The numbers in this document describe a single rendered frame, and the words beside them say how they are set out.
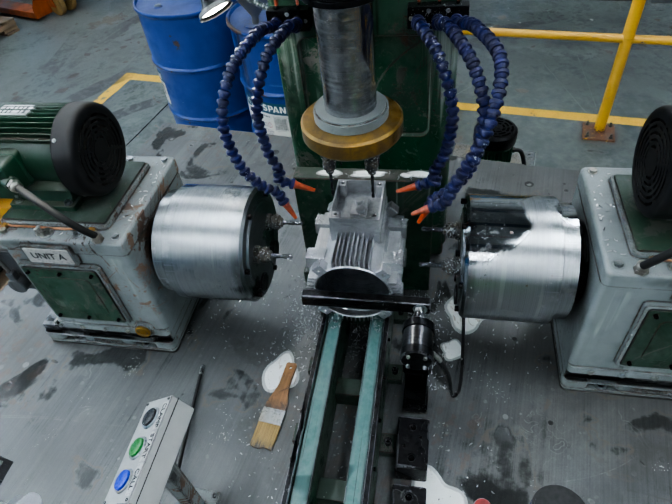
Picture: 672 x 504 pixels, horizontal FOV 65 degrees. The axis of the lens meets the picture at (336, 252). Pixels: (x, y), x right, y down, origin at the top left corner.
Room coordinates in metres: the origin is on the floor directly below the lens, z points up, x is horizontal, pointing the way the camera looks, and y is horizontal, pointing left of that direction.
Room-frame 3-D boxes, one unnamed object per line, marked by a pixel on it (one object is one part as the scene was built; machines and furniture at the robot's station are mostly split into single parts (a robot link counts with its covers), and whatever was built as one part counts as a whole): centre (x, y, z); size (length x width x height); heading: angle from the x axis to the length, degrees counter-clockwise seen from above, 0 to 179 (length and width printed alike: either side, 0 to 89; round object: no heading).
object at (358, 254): (0.77, -0.05, 1.01); 0.20 x 0.19 x 0.19; 165
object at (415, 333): (0.70, -0.21, 0.92); 0.45 x 0.13 x 0.24; 165
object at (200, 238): (0.86, 0.30, 1.04); 0.37 x 0.25 x 0.25; 75
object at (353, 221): (0.81, -0.06, 1.11); 0.12 x 0.11 x 0.07; 165
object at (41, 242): (0.92, 0.53, 0.99); 0.35 x 0.31 x 0.37; 75
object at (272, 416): (0.57, 0.17, 0.80); 0.21 x 0.05 x 0.01; 159
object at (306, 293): (0.65, -0.04, 1.01); 0.26 x 0.04 x 0.03; 75
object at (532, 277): (0.69, -0.37, 1.04); 0.41 x 0.25 x 0.25; 75
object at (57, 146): (0.90, 0.58, 1.16); 0.33 x 0.26 x 0.42; 75
